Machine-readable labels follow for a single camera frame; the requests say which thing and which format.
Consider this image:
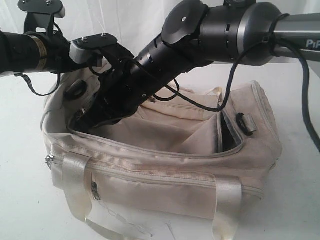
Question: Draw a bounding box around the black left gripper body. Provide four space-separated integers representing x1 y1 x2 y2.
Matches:
23 9 75 74

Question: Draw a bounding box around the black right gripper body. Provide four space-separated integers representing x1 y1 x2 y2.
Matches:
92 47 161 126

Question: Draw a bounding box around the cream fabric duffel bag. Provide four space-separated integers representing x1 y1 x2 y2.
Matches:
41 70 282 240

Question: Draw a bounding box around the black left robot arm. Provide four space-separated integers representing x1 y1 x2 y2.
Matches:
0 0 77 76

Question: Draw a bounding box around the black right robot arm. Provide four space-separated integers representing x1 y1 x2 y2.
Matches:
79 0 320 128

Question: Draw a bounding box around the white backdrop curtain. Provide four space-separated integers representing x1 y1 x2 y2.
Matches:
0 0 320 68

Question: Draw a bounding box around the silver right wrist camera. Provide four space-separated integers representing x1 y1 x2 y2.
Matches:
68 33 118 65

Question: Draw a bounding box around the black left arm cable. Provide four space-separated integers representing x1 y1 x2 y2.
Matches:
14 22 63 96

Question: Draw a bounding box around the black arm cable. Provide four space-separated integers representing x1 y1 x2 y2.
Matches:
87 13 320 143
14 22 63 96

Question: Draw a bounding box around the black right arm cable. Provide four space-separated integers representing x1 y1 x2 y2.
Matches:
87 13 320 143

